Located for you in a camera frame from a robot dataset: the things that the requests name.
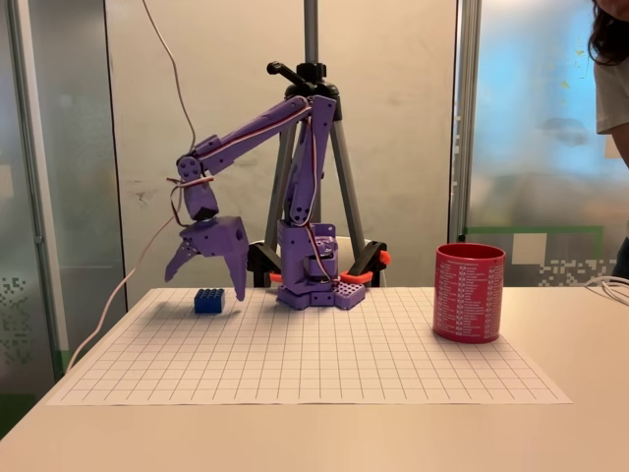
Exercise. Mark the red cup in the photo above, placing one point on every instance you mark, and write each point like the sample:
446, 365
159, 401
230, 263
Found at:
469, 295

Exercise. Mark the black orange table clamp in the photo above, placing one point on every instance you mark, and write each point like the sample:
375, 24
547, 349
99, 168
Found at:
366, 260
258, 258

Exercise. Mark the person in beige t-shirt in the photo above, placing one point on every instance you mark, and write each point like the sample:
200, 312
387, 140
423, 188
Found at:
611, 98

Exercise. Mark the grey black tripod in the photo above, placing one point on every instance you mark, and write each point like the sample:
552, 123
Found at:
311, 29

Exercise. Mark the white grid paper sheet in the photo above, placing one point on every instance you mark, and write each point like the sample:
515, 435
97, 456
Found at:
295, 354

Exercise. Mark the purple robot arm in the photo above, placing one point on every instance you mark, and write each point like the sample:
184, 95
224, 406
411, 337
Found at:
295, 196

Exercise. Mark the blue toy brick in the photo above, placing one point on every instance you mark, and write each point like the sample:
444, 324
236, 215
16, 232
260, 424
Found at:
209, 302

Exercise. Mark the grey metal frame post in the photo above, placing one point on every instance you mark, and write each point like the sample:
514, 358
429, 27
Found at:
32, 147
464, 123

